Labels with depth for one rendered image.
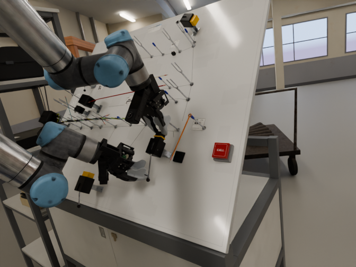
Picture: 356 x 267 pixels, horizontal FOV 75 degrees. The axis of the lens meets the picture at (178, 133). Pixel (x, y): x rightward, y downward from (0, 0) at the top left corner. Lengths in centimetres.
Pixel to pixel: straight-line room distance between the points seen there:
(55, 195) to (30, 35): 34
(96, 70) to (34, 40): 13
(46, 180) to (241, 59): 74
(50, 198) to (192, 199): 41
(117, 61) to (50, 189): 33
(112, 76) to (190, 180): 42
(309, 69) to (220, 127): 1024
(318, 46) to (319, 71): 95
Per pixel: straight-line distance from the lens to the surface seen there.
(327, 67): 1123
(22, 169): 60
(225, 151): 73
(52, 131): 72
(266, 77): 1056
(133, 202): 93
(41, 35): 60
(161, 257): 97
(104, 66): 59
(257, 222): 95
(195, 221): 76
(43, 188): 59
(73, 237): 150
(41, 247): 225
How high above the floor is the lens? 136
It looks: 15 degrees down
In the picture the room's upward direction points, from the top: 10 degrees counter-clockwise
